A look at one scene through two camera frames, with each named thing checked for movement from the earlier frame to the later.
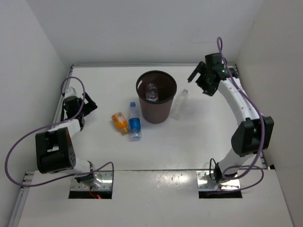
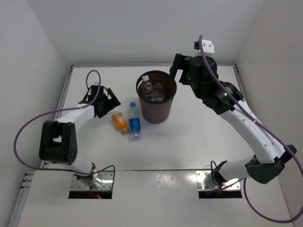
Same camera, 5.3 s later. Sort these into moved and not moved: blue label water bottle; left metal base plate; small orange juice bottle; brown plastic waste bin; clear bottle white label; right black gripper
Moved: right black gripper; clear bottle white label
Not moved: left metal base plate; brown plastic waste bin; blue label water bottle; small orange juice bottle
